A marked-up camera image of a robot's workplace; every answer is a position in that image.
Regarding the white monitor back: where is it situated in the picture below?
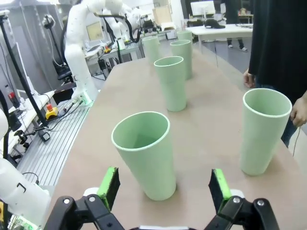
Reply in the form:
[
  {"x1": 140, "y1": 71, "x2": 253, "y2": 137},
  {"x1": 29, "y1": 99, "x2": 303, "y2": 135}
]
[{"x1": 190, "y1": 0, "x2": 216, "y2": 17}]

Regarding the person's right hand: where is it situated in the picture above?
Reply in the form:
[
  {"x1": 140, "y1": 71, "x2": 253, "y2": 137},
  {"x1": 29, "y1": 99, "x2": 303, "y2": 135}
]
[{"x1": 243, "y1": 69, "x2": 257, "y2": 89}]

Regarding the black cap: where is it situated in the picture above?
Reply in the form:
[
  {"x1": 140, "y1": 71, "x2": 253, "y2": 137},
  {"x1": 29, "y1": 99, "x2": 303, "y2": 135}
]
[{"x1": 203, "y1": 19, "x2": 226, "y2": 29}]

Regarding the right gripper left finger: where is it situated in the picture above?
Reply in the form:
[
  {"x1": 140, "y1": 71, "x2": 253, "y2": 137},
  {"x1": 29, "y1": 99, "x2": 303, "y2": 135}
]
[{"x1": 45, "y1": 167, "x2": 128, "y2": 230}]

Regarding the black clamp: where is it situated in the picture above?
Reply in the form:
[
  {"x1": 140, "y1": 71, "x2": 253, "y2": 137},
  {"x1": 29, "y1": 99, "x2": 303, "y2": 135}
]
[{"x1": 14, "y1": 129, "x2": 51, "y2": 147}]

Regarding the lit computer monitor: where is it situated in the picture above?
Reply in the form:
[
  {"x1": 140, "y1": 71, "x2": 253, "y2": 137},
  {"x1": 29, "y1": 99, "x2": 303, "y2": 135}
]
[{"x1": 85, "y1": 21, "x2": 104, "y2": 41}]

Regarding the person's black t-shirt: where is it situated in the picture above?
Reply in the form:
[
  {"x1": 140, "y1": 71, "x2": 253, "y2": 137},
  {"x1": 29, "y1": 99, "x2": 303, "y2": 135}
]
[{"x1": 248, "y1": 0, "x2": 307, "y2": 93}]

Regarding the aluminium slotted base plate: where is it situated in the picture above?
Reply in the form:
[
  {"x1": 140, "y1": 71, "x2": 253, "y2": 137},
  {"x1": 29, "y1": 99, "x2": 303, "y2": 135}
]
[{"x1": 16, "y1": 98, "x2": 94, "y2": 186}]

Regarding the black camera head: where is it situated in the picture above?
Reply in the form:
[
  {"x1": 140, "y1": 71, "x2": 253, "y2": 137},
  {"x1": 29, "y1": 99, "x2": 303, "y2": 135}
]
[{"x1": 42, "y1": 14, "x2": 57, "y2": 29}]

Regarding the white table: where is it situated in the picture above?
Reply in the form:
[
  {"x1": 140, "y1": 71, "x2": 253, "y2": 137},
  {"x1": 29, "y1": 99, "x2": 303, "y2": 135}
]
[{"x1": 186, "y1": 23, "x2": 254, "y2": 55}]

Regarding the bystander in dark clothes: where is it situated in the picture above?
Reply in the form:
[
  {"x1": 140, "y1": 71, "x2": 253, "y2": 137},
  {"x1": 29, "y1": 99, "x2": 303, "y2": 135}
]
[{"x1": 220, "y1": 0, "x2": 250, "y2": 52}]

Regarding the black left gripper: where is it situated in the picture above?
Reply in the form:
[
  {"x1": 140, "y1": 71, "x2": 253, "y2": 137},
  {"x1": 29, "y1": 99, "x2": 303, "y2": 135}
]
[{"x1": 142, "y1": 20, "x2": 158, "y2": 32}]

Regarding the thin grey cable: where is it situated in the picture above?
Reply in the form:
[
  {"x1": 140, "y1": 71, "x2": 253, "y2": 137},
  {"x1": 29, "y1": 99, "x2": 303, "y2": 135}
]
[{"x1": 293, "y1": 124, "x2": 302, "y2": 157}]

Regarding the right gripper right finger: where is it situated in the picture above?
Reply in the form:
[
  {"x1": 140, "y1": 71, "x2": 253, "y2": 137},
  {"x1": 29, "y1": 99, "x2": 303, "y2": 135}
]
[{"x1": 199, "y1": 169, "x2": 280, "y2": 230}]

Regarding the black camera stand pole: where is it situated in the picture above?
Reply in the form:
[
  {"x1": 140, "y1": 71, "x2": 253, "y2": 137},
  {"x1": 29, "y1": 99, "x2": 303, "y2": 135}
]
[{"x1": 0, "y1": 9, "x2": 50, "y2": 127}]

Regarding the person's left hand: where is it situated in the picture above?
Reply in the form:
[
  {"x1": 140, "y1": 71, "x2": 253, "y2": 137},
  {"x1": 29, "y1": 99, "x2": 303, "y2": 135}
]
[{"x1": 289, "y1": 97, "x2": 307, "y2": 127}]

